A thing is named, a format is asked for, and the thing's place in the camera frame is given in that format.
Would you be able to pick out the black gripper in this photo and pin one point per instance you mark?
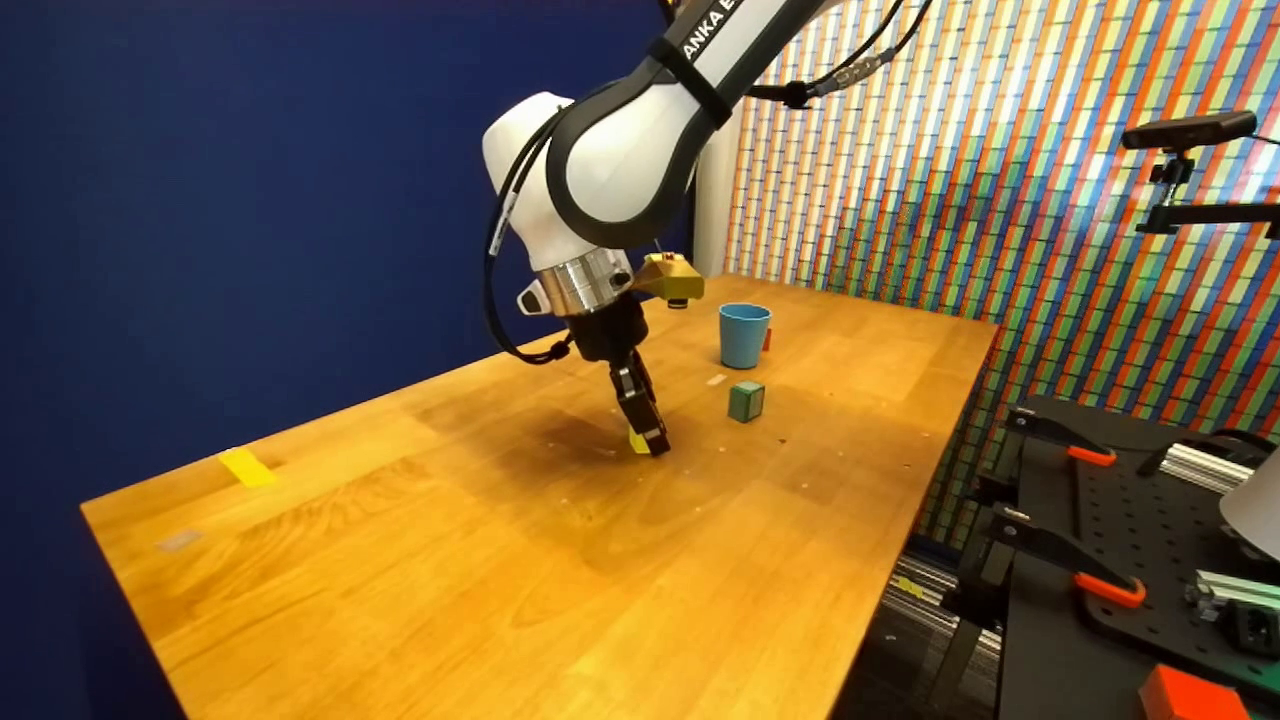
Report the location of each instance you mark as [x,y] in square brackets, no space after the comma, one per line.
[605,329]

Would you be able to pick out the yellow wooden block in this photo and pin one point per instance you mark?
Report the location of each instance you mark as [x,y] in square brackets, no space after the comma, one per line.
[639,438]

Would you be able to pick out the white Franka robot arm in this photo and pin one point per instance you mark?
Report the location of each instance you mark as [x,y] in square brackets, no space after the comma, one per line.
[612,162]

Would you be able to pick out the green wooden block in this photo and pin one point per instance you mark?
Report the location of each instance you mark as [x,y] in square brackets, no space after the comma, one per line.
[744,400]

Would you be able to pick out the blue plastic cup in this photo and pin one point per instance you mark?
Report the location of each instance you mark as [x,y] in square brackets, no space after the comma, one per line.
[742,334]

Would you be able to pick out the small white tape piece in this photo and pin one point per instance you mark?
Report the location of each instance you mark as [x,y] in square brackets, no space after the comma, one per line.
[716,382]

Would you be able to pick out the yellow tape strip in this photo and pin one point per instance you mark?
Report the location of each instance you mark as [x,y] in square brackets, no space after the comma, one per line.
[250,471]

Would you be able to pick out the black perforated breadboard table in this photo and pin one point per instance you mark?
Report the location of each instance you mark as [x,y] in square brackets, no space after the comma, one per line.
[1132,547]

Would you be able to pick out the silver aluminium extrusion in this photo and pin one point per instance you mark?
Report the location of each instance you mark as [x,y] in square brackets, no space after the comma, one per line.
[1206,471]

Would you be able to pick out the red box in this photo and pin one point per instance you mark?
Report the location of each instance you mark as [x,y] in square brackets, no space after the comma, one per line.
[1184,698]

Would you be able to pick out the white cone-shaped object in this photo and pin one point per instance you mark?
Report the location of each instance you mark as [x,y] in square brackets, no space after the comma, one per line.
[1256,508]

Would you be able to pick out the gold wrist camera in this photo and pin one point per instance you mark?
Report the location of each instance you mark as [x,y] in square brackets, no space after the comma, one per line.
[668,277]

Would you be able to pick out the black camera on stand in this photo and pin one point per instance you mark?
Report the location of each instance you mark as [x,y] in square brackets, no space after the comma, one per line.
[1192,166]

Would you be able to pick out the green metal rail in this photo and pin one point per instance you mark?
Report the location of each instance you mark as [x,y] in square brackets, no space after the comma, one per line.
[1240,606]

